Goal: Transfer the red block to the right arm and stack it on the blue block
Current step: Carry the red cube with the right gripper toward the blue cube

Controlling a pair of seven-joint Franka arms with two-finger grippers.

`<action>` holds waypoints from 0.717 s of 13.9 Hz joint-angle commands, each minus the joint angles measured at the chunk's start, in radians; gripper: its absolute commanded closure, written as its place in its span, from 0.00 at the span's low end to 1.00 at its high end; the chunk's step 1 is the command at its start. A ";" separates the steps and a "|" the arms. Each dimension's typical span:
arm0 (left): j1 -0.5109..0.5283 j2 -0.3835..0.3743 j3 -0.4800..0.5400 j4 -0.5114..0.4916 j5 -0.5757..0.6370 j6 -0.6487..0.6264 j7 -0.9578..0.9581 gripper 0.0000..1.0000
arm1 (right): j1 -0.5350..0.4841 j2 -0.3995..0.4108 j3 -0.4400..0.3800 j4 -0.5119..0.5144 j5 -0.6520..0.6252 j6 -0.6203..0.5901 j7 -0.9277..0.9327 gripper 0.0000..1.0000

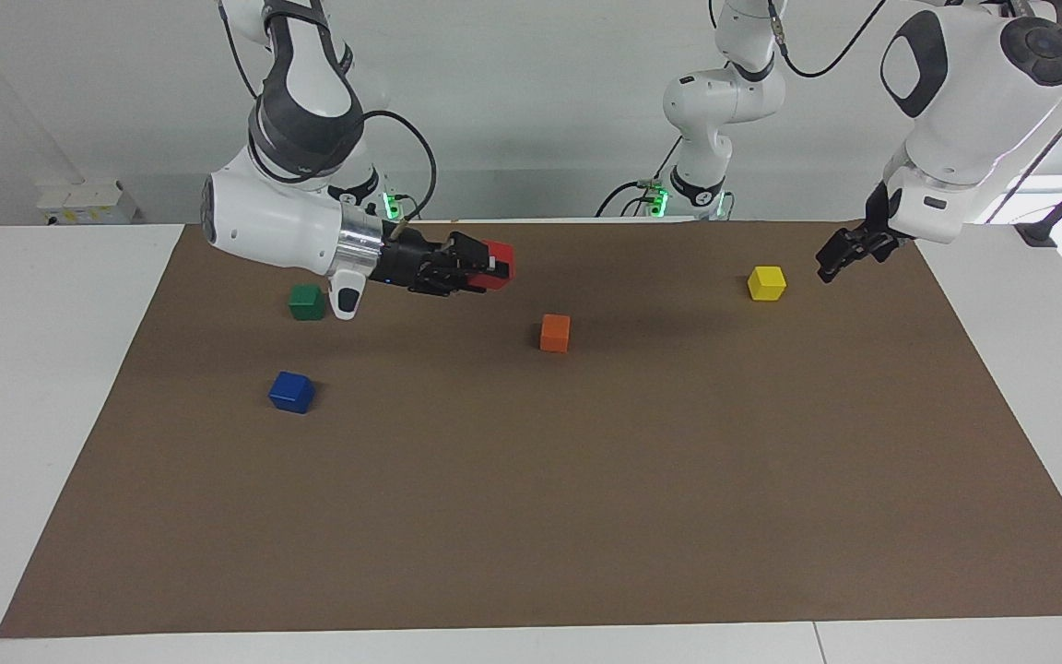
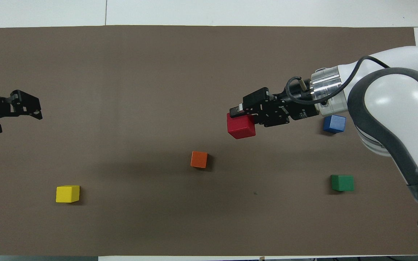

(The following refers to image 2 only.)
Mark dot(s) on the orange wooden block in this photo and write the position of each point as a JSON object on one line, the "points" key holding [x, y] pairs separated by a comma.
{"points": [[199, 159]]}

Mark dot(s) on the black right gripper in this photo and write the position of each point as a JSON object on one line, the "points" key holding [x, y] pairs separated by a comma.
{"points": [[292, 107]]}

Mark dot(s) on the green wooden block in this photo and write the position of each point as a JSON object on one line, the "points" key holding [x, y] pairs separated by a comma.
{"points": [[342, 183]]}

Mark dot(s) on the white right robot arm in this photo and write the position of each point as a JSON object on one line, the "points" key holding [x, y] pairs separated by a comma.
{"points": [[394, 105]]}

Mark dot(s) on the blue wooden block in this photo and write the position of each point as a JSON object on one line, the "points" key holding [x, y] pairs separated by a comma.
{"points": [[334, 123]]}

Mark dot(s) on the yellow wooden block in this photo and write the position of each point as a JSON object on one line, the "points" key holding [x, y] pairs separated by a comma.
{"points": [[67, 194]]}

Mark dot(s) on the red wooden block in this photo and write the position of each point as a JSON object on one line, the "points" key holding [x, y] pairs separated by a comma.
{"points": [[241, 127]]}

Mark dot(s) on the brown table mat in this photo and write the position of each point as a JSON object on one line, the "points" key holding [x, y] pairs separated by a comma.
{"points": [[158, 79]]}

